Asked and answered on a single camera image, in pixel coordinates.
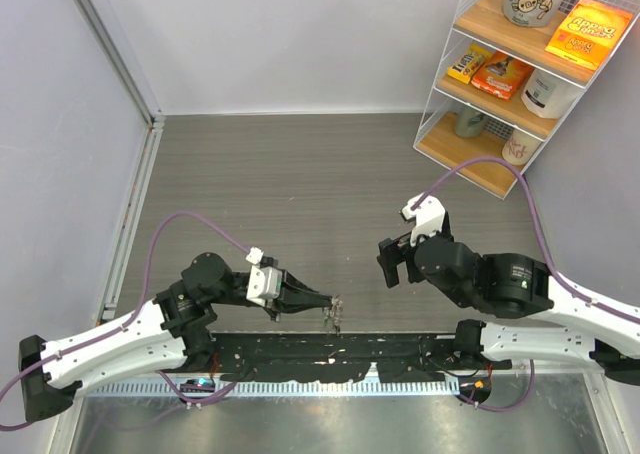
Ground silver keys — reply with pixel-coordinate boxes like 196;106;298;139
322;296;343;335

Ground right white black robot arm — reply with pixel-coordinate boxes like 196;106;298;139
377;212;639;385

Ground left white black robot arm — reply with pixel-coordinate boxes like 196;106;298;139
19;251;339;423

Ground grey green cup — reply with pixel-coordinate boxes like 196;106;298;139
454;106;488;138

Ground cream cup red writing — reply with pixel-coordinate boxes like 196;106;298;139
502;129;542;166

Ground yellow candy packet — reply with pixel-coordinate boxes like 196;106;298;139
446;43;492;84

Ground orange snack packet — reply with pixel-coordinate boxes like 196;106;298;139
471;51;534;101

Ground white labelled pouch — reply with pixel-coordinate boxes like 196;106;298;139
521;68;582;120

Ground orange yellow snack box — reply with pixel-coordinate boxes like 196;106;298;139
545;0;632;71

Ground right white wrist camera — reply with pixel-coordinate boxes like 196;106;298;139
400;195;447;247

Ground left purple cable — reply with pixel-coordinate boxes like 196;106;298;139
0;210;256;431

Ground purple cable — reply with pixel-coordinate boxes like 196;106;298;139
0;210;256;431
409;155;640;413

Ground white slotted cable duct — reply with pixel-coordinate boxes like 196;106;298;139
89;375;459;398

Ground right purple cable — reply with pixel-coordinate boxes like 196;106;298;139
409;155;640;413

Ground white wire wooden shelf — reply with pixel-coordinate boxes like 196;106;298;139
413;0;639;198

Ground aluminium frame rail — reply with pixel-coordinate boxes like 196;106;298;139
74;0;164;128

